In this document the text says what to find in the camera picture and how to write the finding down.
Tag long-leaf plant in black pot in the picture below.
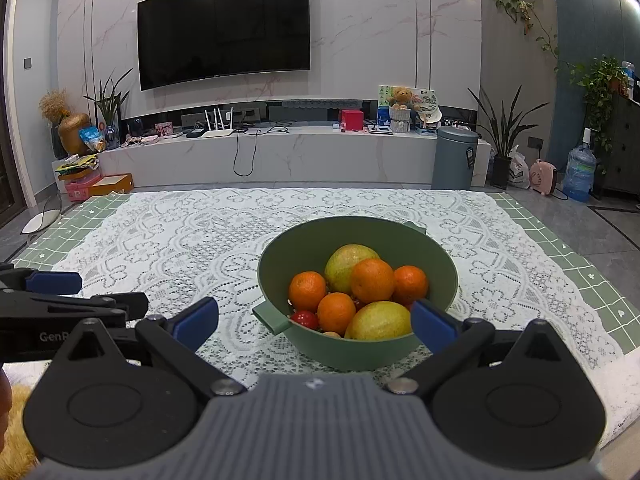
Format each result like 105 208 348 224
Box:
467 85 551 191

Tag pink heater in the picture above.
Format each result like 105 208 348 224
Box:
529 159 553 196

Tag black hanging cable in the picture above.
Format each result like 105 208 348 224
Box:
233 130 261 177

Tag orange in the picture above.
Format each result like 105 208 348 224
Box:
349 258 396 305
392 265 430 306
317 292 357 337
288 271 328 312

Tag yellow-green apple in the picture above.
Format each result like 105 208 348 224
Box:
324 244 381 294
344 301 414 341

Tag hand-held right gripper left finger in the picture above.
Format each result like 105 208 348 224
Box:
55 296 247 401

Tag hanging vine plant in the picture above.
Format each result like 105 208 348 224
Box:
492 0 561 73

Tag green plastic colander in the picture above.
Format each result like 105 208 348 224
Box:
251 215 460 372

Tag yellow fuzzy blanket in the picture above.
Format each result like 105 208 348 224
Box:
0 382 41 468

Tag glass sliding door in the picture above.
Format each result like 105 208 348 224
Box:
0 0 26 226

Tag grey trash bin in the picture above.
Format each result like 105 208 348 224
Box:
431 126 480 191

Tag stack of colourful papers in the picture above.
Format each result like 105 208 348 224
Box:
54 154 101 181

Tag white plastic bag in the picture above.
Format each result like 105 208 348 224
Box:
507 146 531 190

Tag black wall television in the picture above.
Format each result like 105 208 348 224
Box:
137 0 311 92

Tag white lace tablecloth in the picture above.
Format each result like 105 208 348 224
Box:
50 187 623 391

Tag white router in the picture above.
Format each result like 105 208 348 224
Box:
202 107 236 138

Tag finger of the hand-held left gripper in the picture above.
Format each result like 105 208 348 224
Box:
0 263 83 295
0 292 149 332

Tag pink box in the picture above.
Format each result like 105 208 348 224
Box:
64 172 103 202

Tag orange flat box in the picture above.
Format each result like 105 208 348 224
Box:
89 173 135 197

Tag dark drawer cabinet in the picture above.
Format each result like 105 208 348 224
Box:
597 90 640 201

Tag blue water bottle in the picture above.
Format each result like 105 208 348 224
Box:
562 127 597 203

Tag person's left forearm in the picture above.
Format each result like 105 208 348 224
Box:
0 371 13 438

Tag white patterned paper fan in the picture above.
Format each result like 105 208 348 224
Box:
412 91 443 128

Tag white marble television cabinet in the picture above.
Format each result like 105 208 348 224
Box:
97 125 493 191

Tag blue snack bag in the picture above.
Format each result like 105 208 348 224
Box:
79 125 108 153

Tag bushy green leafy plant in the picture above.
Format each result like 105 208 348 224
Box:
570 56 631 161

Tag golden vase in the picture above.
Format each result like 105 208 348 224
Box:
57 112 92 156

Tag green plant in glass vase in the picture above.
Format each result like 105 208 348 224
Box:
84 67 133 150

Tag dried flowers in dark vase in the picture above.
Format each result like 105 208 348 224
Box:
39 89 71 160

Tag green checkered tablecloth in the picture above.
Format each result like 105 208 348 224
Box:
11 187 640 356

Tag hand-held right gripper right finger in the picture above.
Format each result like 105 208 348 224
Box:
384 298 581 401

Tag white round floor device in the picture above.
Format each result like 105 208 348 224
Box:
21 208 61 235

